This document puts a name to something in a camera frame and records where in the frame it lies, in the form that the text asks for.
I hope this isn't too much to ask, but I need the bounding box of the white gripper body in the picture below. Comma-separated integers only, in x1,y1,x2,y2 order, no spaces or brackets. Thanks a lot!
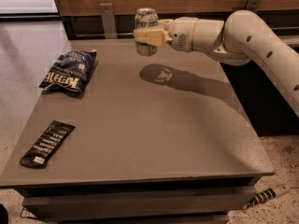
168,17,197,52

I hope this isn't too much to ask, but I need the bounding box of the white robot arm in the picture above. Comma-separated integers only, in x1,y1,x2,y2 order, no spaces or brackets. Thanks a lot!
134,10,299,116

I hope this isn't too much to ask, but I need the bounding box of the green white 7up can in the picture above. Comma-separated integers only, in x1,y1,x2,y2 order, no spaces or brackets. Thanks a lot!
135,7,158,56

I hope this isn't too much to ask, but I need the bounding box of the metal bracket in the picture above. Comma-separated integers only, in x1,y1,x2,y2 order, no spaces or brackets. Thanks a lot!
245,0,262,13
100,3,117,39

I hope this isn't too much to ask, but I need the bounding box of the left metal bracket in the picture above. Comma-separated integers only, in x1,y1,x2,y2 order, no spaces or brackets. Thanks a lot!
100,3,117,39

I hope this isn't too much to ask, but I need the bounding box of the right metal bracket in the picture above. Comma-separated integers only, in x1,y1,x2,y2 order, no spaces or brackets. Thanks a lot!
245,0,262,13

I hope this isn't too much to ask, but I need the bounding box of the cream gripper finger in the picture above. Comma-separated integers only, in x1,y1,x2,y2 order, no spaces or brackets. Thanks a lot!
134,27,172,47
158,19,173,28

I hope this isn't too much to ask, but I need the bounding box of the black RXBAR chocolate wrapper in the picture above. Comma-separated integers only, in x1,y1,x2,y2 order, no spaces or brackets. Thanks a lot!
20,120,75,168

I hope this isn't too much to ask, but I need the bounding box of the blue Kettle chips bag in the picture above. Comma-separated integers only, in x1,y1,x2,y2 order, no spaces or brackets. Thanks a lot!
39,49,97,94

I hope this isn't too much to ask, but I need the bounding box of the grey drawer cabinet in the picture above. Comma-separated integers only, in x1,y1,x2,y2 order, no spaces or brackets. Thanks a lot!
17,178,256,224

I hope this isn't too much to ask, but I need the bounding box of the white black power strip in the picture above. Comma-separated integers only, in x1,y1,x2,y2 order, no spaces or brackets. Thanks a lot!
244,184,290,209

